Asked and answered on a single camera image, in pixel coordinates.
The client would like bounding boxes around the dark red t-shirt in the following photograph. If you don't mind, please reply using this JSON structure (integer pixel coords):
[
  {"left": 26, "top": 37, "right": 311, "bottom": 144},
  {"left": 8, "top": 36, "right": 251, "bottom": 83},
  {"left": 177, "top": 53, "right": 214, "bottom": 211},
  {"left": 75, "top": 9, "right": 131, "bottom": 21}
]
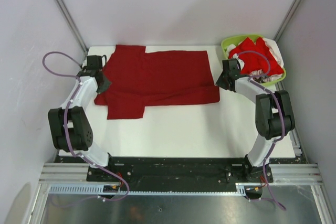
[{"left": 94, "top": 45, "right": 220, "bottom": 120}]

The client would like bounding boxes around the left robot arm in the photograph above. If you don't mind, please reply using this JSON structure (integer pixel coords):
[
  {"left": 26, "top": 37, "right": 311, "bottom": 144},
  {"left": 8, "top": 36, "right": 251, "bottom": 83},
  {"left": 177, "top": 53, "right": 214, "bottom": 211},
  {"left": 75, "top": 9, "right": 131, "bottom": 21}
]
[{"left": 43, "top": 51, "right": 116, "bottom": 182}]

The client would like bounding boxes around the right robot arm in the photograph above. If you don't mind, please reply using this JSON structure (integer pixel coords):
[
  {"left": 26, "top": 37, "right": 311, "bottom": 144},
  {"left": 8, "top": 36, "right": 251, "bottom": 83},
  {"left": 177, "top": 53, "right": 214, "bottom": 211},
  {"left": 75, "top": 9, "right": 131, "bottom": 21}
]
[{"left": 216, "top": 59, "right": 296, "bottom": 183}]

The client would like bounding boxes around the white floral shirt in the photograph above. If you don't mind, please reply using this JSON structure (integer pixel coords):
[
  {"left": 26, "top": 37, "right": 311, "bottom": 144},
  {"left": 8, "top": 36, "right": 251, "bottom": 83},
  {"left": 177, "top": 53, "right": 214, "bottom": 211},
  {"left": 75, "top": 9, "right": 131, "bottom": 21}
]
[{"left": 226, "top": 37, "right": 286, "bottom": 84}]

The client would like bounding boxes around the bright red shirt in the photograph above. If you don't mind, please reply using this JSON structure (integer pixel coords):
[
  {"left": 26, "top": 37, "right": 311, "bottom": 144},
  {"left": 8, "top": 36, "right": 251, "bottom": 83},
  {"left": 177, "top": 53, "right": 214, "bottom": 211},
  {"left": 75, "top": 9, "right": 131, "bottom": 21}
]
[{"left": 228, "top": 37, "right": 284, "bottom": 76}]

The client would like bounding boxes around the green plastic basket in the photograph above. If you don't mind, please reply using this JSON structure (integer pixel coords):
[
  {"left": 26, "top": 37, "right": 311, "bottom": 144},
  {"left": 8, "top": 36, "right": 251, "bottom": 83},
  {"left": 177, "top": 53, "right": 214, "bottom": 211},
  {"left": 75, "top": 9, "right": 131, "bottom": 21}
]
[{"left": 220, "top": 34, "right": 287, "bottom": 88}]

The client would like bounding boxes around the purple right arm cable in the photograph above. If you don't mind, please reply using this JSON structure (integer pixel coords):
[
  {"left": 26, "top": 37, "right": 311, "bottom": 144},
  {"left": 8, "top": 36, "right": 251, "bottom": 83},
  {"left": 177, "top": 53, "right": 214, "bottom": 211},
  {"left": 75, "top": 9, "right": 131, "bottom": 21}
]
[{"left": 236, "top": 50, "right": 288, "bottom": 211}]

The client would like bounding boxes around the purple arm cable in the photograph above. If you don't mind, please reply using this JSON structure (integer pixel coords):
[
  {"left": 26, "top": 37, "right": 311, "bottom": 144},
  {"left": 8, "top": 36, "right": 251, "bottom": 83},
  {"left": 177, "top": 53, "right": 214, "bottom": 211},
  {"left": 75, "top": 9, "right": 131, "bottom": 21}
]
[
  {"left": 42, "top": 51, "right": 131, "bottom": 204},
  {"left": 236, "top": 50, "right": 288, "bottom": 211}
]

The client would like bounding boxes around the left corner aluminium post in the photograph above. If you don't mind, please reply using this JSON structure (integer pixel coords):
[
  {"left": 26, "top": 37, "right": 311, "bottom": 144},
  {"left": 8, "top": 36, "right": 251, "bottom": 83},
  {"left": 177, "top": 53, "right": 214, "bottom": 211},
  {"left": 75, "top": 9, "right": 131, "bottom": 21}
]
[{"left": 54, "top": 0, "right": 88, "bottom": 54}]

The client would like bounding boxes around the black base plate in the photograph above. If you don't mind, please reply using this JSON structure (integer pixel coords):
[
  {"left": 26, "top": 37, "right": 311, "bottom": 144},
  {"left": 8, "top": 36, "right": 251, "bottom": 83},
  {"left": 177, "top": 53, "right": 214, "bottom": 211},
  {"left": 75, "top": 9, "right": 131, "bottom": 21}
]
[{"left": 86, "top": 156, "right": 274, "bottom": 193}]

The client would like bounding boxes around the grey slotted cable duct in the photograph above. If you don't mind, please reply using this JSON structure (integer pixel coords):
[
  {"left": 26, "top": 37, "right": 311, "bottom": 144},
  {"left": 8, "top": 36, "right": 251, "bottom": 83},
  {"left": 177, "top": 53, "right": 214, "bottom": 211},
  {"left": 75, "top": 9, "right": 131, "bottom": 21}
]
[{"left": 49, "top": 184, "right": 254, "bottom": 196}]

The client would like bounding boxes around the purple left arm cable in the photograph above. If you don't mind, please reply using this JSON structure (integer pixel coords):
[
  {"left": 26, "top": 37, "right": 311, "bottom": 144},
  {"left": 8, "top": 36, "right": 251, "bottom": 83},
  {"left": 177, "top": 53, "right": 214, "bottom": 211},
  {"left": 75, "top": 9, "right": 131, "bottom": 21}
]
[{"left": 42, "top": 51, "right": 131, "bottom": 204}]

